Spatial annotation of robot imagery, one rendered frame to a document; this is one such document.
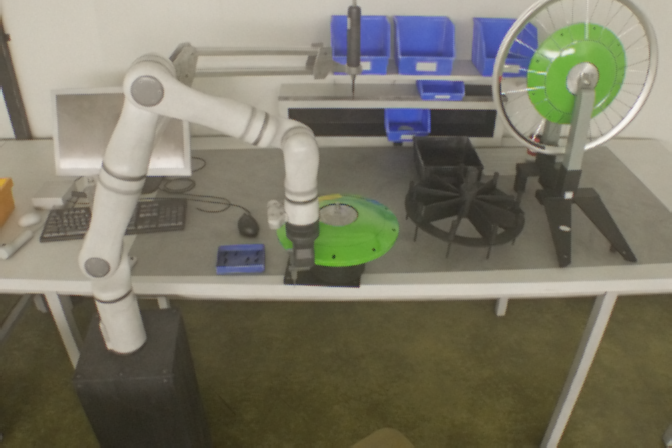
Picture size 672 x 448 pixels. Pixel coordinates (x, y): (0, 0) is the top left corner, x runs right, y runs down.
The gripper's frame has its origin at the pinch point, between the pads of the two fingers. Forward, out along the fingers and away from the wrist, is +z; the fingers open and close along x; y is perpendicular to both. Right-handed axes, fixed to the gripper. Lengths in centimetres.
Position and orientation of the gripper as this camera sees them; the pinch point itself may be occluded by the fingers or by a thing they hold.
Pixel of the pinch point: (294, 279)
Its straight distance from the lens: 129.3
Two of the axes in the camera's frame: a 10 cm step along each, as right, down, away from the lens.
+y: 9.9, -0.7, 1.1
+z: 0.0, 8.6, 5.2
